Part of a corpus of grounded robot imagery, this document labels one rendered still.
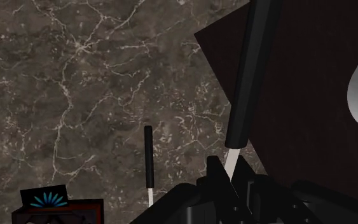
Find large black-handled knife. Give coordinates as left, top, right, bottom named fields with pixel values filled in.
left=223, top=0, right=284, bottom=181

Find black box with blue print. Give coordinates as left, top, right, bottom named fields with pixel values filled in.
left=11, top=184, right=105, bottom=224

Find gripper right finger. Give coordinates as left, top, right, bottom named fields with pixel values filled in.
left=231, top=155, right=358, bottom=224

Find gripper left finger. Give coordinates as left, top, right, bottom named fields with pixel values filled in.
left=128, top=155, right=248, bottom=224

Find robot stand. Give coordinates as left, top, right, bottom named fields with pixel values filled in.
left=193, top=0, right=358, bottom=206

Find small black-handled knife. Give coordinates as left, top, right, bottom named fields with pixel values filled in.
left=144, top=125, right=155, bottom=208

